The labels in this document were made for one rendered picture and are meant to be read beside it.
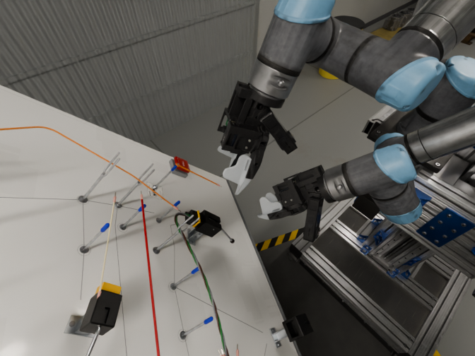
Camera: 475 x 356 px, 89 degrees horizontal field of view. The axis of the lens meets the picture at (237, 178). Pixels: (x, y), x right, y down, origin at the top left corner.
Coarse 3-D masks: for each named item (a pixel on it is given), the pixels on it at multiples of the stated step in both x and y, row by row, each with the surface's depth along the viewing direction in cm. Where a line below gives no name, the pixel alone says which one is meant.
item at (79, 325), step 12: (96, 300) 33; (108, 300) 34; (120, 300) 35; (96, 312) 32; (108, 312) 33; (72, 324) 35; (84, 324) 32; (96, 324) 32; (108, 324) 32; (84, 336) 36; (96, 336) 31
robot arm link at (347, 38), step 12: (336, 24) 38; (336, 36) 38; (348, 36) 37; (360, 36) 37; (336, 48) 38; (348, 48) 37; (324, 60) 41; (336, 60) 39; (348, 60) 37; (336, 72) 40
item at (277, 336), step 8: (288, 320) 62; (296, 320) 60; (304, 320) 63; (272, 328) 66; (288, 328) 61; (296, 328) 63; (304, 328) 60; (272, 336) 65; (280, 336) 66; (288, 336) 61; (296, 336) 59; (280, 344) 65
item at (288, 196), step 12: (312, 168) 56; (288, 180) 55; (300, 180) 57; (312, 180) 54; (276, 192) 57; (288, 192) 56; (300, 192) 56; (312, 192) 55; (324, 192) 51; (288, 204) 57; (300, 204) 56
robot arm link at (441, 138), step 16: (464, 112) 47; (432, 128) 51; (448, 128) 49; (464, 128) 47; (384, 144) 59; (416, 144) 53; (432, 144) 51; (448, 144) 49; (464, 144) 48; (416, 160) 54
